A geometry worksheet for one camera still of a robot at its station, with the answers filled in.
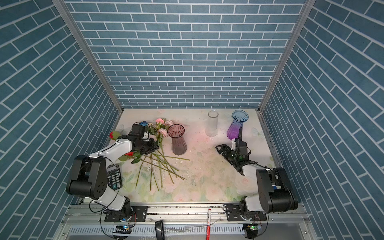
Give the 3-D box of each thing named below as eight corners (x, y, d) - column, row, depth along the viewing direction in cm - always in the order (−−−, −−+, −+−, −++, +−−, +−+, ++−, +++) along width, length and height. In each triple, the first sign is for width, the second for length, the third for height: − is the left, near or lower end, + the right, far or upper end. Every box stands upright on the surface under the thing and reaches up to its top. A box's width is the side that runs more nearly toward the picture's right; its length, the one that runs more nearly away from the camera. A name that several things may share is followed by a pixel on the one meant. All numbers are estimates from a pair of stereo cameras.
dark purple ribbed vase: (171, 155, 96) (166, 137, 81) (172, 143, 102) (168, 124, 87) (186, 155, 97) (184, 137, 81) (187, 143, 103) (185, 124, 87)
